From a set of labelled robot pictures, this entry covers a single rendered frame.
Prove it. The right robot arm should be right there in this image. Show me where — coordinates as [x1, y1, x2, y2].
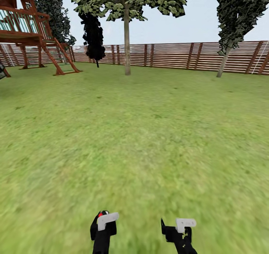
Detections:
[161, 218, 198, 254]

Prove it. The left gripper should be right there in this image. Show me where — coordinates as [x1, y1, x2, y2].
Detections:
[90, 216, 117, 242]

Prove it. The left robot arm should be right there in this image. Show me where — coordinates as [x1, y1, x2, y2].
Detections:
[90, 213, 119, 254]

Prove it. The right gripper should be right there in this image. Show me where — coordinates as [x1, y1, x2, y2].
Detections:
[161, 223, 192, 252]

